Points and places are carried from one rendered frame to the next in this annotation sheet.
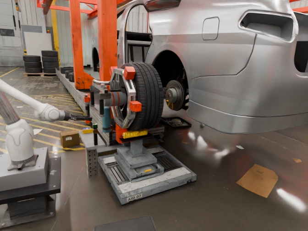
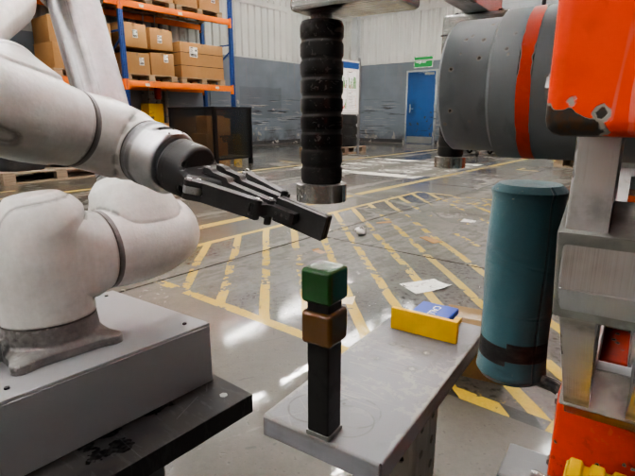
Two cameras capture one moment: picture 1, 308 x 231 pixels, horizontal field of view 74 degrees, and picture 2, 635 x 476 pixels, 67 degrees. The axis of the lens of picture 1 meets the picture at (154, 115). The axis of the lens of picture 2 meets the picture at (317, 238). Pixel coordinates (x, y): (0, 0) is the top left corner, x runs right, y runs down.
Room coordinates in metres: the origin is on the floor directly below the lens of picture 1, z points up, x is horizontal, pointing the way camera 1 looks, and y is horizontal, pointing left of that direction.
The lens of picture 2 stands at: (1.47, 0.07, 0.82)
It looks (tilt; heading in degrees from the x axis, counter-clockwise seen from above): 14 degrees down; 63
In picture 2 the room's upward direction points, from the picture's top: straight up
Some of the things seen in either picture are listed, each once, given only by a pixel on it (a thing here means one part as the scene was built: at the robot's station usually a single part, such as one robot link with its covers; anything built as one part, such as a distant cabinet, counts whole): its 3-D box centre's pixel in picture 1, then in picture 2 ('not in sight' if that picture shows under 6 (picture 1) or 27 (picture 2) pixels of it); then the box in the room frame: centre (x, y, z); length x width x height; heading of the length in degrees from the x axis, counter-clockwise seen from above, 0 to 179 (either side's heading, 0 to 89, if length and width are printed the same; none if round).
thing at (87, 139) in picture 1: (90, 138); (393, 371); (1.88, 0.62, 0.44); 0.43 x 0.17 x 0.03; 30
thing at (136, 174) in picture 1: (137, 162); not in sight; (1.97, 0.15, 0.13); 0.50 x 0.36 x 0.10; 30
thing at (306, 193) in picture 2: (101, 107); (321, 109); (1.66, 0.44, 0.83); 0.04 x 0.04 x 0.16
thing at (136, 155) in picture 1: (136, 145); not in sight; (2.01, 0.17, 0.32); 0.40 x 0.30 x 0.28; 30
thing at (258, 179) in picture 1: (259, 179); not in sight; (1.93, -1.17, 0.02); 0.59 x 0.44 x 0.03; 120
